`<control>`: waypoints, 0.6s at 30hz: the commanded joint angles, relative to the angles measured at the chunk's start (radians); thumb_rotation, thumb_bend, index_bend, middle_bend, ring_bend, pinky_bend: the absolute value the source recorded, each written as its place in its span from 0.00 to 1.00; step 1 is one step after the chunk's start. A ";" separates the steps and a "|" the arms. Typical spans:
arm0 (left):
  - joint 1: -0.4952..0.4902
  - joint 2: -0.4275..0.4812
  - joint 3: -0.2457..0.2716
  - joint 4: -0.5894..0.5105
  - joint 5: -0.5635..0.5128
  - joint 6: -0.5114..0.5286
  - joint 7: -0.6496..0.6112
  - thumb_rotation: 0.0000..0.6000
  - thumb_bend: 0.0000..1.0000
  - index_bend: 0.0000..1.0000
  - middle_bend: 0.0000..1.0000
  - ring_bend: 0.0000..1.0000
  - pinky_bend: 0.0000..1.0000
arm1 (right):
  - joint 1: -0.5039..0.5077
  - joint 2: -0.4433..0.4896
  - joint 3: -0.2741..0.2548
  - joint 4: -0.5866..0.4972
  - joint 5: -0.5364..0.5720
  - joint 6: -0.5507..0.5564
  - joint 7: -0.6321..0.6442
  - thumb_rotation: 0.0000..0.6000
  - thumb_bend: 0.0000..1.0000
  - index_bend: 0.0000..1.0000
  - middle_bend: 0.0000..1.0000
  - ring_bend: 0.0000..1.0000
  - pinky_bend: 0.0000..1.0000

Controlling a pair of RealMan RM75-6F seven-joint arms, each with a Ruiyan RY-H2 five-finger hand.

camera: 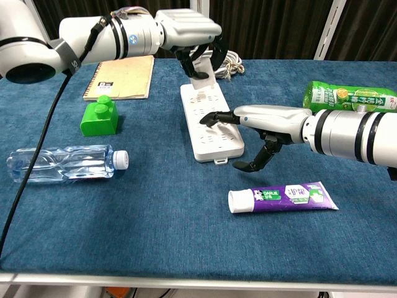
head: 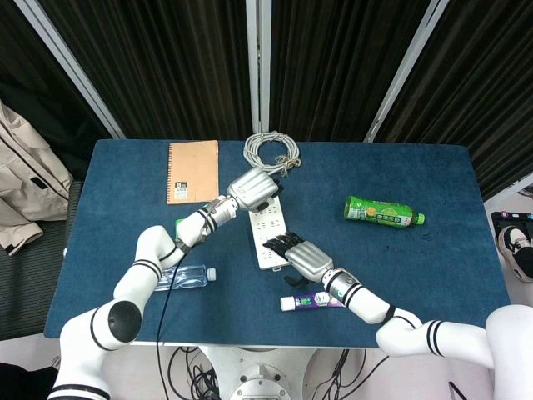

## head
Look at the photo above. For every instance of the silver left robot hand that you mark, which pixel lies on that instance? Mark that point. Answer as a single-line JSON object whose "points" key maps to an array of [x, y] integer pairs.
{"points": [[254, 187]]}

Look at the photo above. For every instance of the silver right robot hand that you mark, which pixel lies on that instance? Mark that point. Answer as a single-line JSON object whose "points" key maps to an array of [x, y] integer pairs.
{"points": [[308, 260]]}

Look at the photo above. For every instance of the white power strip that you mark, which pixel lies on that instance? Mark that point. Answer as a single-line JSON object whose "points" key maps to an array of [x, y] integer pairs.
{"points": [[268, 227]]}

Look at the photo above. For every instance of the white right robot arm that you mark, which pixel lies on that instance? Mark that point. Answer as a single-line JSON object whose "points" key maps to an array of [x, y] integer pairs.
{"points": [[366, 300]]}

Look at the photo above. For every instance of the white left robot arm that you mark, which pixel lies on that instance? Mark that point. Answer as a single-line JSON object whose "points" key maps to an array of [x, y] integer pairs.
{"points": [[137, 271]]}

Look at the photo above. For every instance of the purple toothpaste tube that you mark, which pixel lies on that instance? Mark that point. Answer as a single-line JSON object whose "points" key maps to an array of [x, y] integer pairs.
{"points": [[304, 301]]}

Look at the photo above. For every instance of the brown twine tie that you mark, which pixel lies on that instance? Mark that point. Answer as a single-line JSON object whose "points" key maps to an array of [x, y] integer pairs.
{"points": [[287, 162]]}

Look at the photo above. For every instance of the brown spiral notebook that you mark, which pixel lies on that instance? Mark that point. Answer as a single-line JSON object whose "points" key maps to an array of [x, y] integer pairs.
{"points": [[195, 171]]}

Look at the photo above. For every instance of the green drink bottle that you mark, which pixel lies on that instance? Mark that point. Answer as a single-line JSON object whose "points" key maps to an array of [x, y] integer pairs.
{"points": [[375, 210]]}

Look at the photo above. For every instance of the clear plastic water bottle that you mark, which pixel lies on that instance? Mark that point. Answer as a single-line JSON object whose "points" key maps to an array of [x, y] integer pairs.
{"points": [[187, 277]]}

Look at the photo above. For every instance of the blue table cloth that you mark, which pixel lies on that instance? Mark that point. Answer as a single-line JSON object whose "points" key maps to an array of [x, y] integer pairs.
{"points": [[125, 187]]}

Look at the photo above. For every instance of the black pleated curtain panel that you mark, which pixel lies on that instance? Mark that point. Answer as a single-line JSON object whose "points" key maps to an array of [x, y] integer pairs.
{"points": [[25, 75], [166, 62], [491, 83], [333, 62]]}

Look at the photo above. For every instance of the black flat floor object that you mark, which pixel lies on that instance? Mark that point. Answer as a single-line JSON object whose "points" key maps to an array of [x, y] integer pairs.
{"points": [[506, 218]]}

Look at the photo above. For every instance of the black and white shoe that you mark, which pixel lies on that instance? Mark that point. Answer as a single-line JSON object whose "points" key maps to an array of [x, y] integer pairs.
{"points": [[516, 246]]}

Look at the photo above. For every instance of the beige jacket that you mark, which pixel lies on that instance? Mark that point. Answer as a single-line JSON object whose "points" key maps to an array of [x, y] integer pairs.
{"points": [[25, 175]]}

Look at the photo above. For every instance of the black chair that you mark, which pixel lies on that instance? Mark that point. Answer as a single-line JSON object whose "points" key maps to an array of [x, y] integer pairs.
{"points": [[33, 283]]}

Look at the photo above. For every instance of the white partition frame post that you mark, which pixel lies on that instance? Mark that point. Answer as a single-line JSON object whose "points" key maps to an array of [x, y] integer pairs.
{"points": [[409, 62], [258, 62], [70, 62]]}

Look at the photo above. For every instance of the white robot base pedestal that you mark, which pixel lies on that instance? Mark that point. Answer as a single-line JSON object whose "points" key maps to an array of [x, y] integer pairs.
{"points": [[258, 375]]}

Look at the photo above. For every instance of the white partition base rail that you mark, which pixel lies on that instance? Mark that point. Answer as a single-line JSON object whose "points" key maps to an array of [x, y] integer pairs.
{"points": [[508, 189]]}

